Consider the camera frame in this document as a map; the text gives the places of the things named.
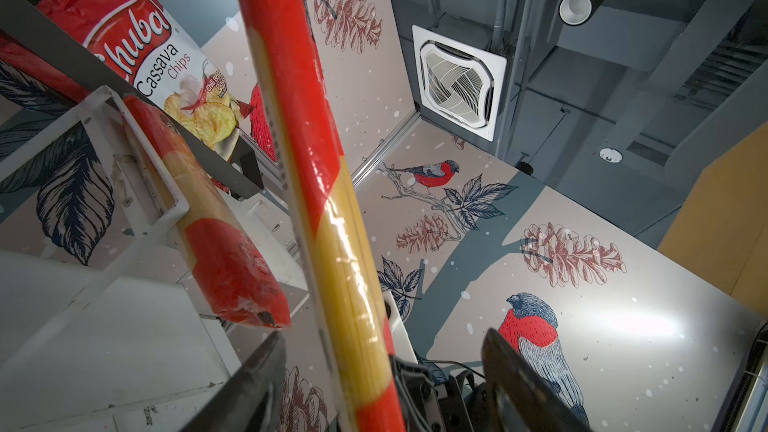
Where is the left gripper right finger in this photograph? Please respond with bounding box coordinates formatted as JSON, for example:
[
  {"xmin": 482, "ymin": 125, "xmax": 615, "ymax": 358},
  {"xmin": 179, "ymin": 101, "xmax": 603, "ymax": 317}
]
[{"xmin": 481, "ymin": 329, "xmax": 590, "ymax": 431}]

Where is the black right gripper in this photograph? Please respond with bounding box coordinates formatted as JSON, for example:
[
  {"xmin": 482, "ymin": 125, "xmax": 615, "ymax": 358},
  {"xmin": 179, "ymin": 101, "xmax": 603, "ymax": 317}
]
[{"xmin": 390, "ymin": 356, "xmax": 489, "ymax": 432}]

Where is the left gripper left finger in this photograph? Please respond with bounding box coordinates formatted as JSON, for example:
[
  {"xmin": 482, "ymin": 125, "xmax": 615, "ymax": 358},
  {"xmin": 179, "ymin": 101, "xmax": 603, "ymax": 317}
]
[{"xmin": 181, "ymin": 332, "xmax": 286, "ymax": 432}]

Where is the red spaghetti bag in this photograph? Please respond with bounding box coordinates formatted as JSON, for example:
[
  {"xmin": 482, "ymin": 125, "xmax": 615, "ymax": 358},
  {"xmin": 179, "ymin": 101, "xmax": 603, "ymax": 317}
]
[
  {"xmin": 238, "ymin": 0, "xmax": 405, "ymax": 431},
  {"xmin": 123, "ymin": 95, "xmax": 291, "ymax": 328}
]

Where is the white two-tier shelf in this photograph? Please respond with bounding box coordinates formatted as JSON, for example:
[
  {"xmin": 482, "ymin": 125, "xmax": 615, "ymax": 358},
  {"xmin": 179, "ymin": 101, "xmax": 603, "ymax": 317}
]
[{"xmin": 1, "ymin": 86, "xmax": 286, "ymax": 431}]

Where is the ceiling air conditioner vent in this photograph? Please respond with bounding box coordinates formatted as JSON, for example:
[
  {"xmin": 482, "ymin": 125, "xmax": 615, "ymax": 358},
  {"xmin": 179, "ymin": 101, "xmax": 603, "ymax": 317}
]
[{"xmin": 412, "ymin": 25, "xmax": 507, "ymax": 141}]

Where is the red cassava chips bag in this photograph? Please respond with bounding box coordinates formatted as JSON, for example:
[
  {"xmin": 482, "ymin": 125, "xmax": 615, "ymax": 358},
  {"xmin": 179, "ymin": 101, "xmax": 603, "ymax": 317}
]
[{"xmin": 37, "ymin": 0, "xmax": 245, "ymax": 159}]

